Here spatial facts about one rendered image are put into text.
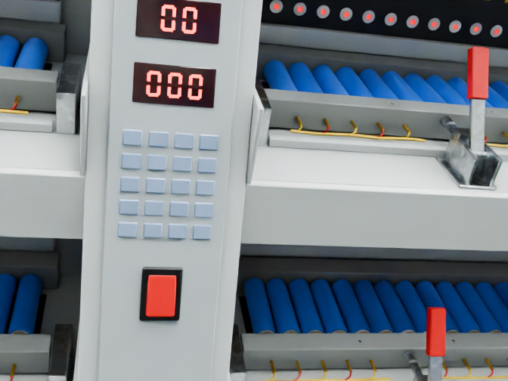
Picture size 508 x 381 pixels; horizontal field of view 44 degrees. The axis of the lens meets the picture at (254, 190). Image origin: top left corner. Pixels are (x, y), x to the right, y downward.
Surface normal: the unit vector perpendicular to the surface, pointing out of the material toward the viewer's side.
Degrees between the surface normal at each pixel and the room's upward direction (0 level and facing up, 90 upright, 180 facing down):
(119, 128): 90
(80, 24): 90
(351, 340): 20
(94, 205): 90
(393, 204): 110
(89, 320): 90
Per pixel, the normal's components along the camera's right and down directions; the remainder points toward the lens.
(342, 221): 0.16, 0.54
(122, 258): 0.20, 0.22
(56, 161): 0.15, -0.84
